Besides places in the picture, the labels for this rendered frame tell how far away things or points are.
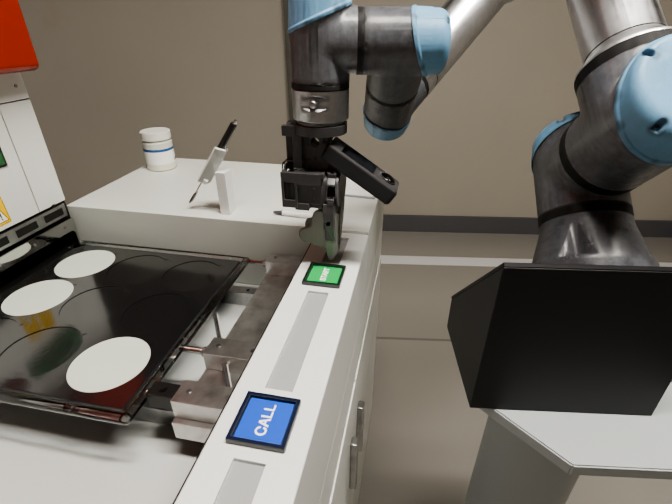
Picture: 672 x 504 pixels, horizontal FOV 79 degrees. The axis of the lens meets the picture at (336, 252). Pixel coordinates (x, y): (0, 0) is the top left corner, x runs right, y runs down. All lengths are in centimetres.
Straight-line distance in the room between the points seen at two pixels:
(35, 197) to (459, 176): 239
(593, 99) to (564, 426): 42
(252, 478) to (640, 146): 50
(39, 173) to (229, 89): 191
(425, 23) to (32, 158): 73
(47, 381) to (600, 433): 72
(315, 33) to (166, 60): 236
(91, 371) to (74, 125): 271
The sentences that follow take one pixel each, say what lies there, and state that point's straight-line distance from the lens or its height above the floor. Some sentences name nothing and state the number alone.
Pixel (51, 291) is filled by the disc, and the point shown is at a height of 90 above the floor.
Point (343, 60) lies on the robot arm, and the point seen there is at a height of 125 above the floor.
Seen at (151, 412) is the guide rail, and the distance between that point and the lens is 63.
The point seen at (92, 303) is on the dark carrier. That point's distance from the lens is 77.
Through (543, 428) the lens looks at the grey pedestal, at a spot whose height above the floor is 82.
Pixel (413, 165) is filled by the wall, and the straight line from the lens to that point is 276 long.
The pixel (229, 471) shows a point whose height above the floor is 96.
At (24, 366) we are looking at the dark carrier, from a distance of 69.
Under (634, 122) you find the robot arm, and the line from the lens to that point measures 53.
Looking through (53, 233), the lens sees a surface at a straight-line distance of 97.
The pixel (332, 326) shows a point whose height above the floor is 96.
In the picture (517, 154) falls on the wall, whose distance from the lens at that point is 290.
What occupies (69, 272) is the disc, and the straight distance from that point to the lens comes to 88.
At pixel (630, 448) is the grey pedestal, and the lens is 69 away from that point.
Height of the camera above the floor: 129
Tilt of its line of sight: 30 degrees down
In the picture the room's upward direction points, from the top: straight up
